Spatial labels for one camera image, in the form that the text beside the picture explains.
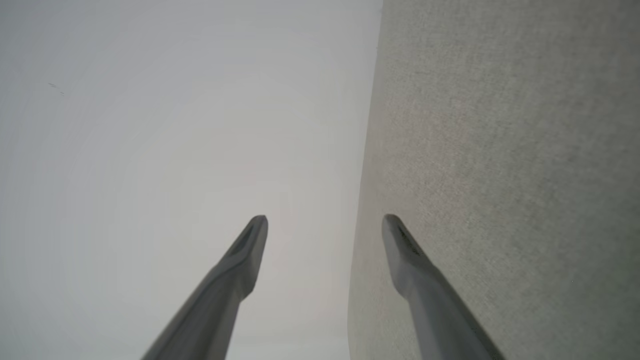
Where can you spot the grey fabric panel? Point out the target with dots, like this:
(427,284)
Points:
(500,175)

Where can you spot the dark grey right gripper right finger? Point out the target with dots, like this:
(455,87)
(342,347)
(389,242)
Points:
(430,310)

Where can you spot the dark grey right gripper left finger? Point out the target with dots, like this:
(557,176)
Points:
(220,305)

